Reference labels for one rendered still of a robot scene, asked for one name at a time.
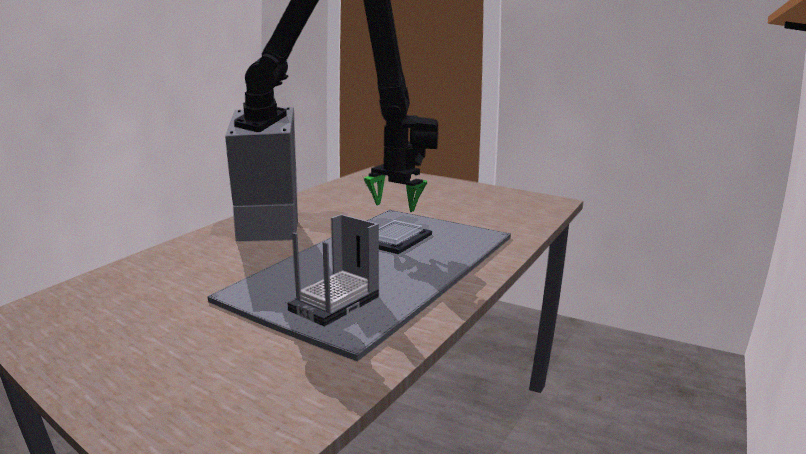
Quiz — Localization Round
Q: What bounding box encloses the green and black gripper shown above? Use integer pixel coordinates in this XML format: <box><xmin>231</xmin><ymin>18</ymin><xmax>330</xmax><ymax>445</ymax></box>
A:
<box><xmin>364</xmin><ymin>146</ymin><xmax>427</xmax><ymax>212</ymax></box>

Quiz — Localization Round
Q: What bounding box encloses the translucent white well plate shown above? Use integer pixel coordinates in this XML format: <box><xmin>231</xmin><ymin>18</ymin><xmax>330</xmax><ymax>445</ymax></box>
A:
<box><xmin>379</xmin><ymin>220</ymin><xmax>423</xmax><ymax>246</ymax></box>

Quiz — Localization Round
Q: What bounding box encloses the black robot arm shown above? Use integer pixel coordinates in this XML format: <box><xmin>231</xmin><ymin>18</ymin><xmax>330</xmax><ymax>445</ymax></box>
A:
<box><xmin>234</xmin><ymin>0</ymin><xmax>438</xmax><ymax>170</ymax></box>

